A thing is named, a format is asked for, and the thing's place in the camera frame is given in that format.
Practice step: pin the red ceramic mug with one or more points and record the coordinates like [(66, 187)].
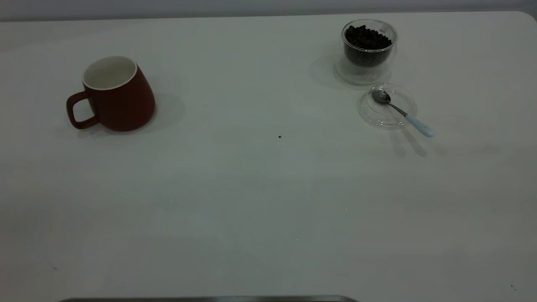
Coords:
[(121, 102)]

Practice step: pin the glass bowl of coffee beans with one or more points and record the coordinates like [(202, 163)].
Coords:
[(365, 71)]

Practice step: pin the dark coffee beans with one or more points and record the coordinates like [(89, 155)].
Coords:
[(367, 42)]

